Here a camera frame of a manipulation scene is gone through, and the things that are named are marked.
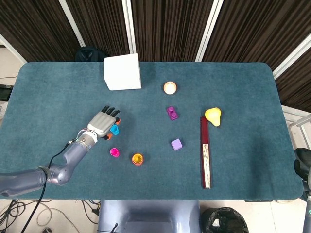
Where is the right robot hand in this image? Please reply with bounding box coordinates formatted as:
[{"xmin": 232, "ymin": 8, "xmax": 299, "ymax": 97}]
[{"xmin": 293, "ymin": 148, "xmax": 311, "ymax": 192}]

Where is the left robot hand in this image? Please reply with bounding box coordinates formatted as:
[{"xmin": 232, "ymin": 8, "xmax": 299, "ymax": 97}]
[{"xmin": 86, "ymin": 105, "xmax": 121, "ymax": 141}]

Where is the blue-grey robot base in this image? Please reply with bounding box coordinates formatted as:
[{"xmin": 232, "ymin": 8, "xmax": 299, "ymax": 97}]
[{"xmin": 98, "ymin": 200, "xmax": 201, "ymax": 233}]

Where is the white metal rack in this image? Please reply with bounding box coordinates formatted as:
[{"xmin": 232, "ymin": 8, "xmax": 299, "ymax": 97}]
[{"xmin": 281, "ymin": 105, "xmax": 311, "ymax": 141}]

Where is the white box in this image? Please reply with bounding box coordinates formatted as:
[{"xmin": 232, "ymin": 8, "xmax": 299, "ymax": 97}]
[{"xmin": 103, "ymin": 53, "xmax": 142, "ymax": 91}]

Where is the orange plastic cup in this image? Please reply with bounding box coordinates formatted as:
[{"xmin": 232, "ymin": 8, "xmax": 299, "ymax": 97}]
[{"xmin": 132, "ymin": 153, "xmax": 144, "ymax": 167}]

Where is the black chair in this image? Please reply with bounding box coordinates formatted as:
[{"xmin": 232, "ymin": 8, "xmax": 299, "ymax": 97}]
[{"xmin": 74, "ymin": 46, "xmax": 104, "ymax": 63}]

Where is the purple two-stud toy brick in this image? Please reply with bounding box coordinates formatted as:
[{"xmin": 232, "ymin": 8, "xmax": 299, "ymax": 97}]
[{"xmin": 166, "ymin": 105, "xmax": 179, "ymax": 121}]

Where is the beige egg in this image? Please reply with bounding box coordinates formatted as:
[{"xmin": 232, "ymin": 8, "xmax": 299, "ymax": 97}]
[{"xmin": 163, "ymin": 81, "xmax": 177, "ymax": 95}]

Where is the lavender cube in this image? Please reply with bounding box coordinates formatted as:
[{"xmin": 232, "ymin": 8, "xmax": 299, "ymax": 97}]
[{"xmin": 171, "ymin": 138, "xmax": 184, "ymax": 151}]

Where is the black trash bag bin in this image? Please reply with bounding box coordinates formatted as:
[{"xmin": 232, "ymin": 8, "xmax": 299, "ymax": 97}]
[{"xmin": 200, "ymin": 206, "xmax": 249, "ymax": 233}]

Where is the black desk device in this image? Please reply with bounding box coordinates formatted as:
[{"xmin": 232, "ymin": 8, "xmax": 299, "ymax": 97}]
[{"xmin": 0, "ymin": 84, "xmax": 14, "ymax": 101}]

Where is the teal carpet table mat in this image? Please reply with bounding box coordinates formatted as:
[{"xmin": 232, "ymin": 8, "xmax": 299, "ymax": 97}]
[{"xmin": 0, "ymin": 62, "xmax": 304, "ymax": 201}]

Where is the yellow toy pear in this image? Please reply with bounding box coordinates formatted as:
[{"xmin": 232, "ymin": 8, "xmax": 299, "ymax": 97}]
[{"xmin": 204, "ymin": 107, "xmax": 222, "ymax": 127}]

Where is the black plug cable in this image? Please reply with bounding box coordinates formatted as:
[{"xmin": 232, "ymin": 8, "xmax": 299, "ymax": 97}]
[{"xmin": 81, "ymin": 200, "xmax": 102, "ymax": 216}]

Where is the white partition post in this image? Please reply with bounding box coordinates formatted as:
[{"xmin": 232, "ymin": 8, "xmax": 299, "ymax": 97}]
[
  {"xmin": 58, "ymin": 0, "xmax": 86, "ymax": 48},
  {"xmin": 195, "ymin": 0, "xmax": 224, "ymax": 63},
  {"xmin": 122, "ymin": 0, "xmax": 137, "ymax": 54},
  {"xmin": 272, "ymin": 38, "xmax": 311, "ymax": 80},
  {"xmin": 0, "ymin": 33, "xmax": 27, "ymax": 64}
]

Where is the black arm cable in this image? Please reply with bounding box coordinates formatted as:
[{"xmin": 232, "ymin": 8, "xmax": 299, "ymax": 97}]
[{"xmin": 28, "ymin": 141, "xmax": 76, "ymax": 233}]

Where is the black floor cable bundle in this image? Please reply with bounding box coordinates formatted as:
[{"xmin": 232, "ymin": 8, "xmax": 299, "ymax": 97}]
[{"xmin": 0, "ymin": 199, "xmax": 53, "ymax": 233}]

